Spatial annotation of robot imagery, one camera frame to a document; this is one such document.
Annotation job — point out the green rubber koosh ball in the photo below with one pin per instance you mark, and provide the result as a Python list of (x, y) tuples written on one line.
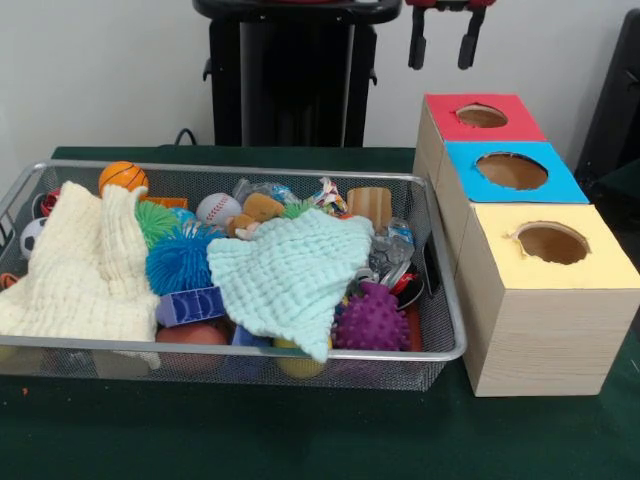
[(155, 225)]

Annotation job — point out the wooden box with three holes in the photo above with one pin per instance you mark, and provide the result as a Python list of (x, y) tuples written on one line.
[(550, 330)]

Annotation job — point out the orange toy basketball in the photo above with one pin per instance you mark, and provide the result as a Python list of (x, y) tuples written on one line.
[(122, 176)]

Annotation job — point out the mint green waffle cloth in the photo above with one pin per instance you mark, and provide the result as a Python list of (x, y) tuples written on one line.
[(290, 270)]

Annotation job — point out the blue rubber koosh ball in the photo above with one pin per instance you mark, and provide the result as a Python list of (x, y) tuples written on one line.
[(180, 262)]

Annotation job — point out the purple plastic building block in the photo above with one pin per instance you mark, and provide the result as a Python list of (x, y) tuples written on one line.
[(192, 306)]

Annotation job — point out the cream waffle cloth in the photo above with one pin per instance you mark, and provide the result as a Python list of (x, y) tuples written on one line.
[(75, 280)]

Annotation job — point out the dark green table cloth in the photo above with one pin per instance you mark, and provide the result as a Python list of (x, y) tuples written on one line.
[(625, 182), (300, 435)]

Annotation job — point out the purple spiky ball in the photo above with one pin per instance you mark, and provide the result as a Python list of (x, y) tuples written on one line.
[(372, 320)]

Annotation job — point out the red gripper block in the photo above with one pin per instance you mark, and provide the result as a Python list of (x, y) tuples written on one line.
[(480, 3)]

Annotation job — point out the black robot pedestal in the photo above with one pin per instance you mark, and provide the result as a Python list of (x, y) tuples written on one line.
[(295, 75)]

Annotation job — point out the white toy baseball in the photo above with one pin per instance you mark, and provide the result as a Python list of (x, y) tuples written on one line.
[(217, 206)]

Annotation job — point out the brown plush monkey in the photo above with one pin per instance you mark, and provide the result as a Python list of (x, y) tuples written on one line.
[(255, 212)]

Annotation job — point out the clear mesh bin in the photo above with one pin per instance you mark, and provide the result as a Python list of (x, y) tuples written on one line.
[(440, 320)]

